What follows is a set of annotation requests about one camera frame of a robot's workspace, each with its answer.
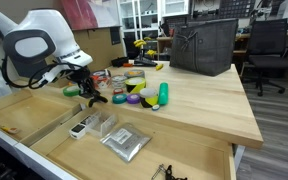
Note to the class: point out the green tape roll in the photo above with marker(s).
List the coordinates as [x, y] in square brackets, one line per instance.
[70, 91]

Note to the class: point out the small yellow object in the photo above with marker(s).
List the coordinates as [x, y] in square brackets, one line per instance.
[159, 66]

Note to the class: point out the teal tape roll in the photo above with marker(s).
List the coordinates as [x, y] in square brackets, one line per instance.
[119, 99]

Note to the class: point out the grey tote bag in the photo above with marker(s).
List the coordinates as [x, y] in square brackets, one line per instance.
[204, 46]

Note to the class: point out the cardboard box with dark panel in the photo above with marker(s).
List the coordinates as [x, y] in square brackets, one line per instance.
[97, 46]

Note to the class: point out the clear plastic screw box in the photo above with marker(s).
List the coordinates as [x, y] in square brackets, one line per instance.
[105, 125]

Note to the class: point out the black tool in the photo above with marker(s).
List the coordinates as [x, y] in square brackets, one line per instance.
[145, 62]

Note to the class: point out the small red tape roll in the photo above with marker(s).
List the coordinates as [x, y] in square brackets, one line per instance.
[118, 91]

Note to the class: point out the black office chair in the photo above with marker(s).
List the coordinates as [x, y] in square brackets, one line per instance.
[269, 50]

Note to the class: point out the wooden drawer with white front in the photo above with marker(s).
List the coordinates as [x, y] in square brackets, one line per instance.
[27, 115]
[190, 156]

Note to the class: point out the grey tape roll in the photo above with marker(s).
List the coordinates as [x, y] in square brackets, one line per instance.
[134, 73]

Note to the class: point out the white digital gauge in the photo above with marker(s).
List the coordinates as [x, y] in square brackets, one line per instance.
[78, 130]

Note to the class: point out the white shelving unit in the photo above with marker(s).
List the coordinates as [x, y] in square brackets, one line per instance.
[150, 16]

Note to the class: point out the silver plastic bag with label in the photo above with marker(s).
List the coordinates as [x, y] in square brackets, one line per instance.
[125, 141]

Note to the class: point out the small blue white tape roll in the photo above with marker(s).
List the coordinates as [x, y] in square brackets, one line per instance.
[155, 107]

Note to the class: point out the black and yellow spring clamp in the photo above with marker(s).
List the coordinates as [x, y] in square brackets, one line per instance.
[97, 99]

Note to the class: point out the black pegboard panel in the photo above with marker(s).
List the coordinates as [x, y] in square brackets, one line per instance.
[237, 8]

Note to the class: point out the black pouch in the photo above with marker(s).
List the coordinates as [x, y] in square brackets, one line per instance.
[120, 62]

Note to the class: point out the clear tape roll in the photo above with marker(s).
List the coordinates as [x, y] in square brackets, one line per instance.
[119, 81]

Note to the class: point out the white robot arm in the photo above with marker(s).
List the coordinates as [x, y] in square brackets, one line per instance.
[40, 36]

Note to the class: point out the white yellow orange handheld tool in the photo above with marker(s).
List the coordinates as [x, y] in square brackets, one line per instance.
[10, 130]

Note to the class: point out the black key bunch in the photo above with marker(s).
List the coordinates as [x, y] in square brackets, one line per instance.
[169, 173]

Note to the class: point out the purple tape roll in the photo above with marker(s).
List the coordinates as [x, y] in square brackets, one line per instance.
[133, 99]

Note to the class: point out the black yellow white tape roll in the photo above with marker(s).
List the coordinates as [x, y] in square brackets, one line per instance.
[149, 98]

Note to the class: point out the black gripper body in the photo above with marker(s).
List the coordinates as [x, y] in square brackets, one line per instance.
[80, 78]

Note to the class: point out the wide black yellow hazard tape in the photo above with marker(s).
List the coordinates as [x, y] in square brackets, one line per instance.
[135, 86]

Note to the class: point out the green plastic cylinder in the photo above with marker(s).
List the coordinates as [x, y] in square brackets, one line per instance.
[163, 93]

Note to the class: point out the red poster board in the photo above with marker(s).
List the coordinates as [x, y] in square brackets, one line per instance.
[87, 13]

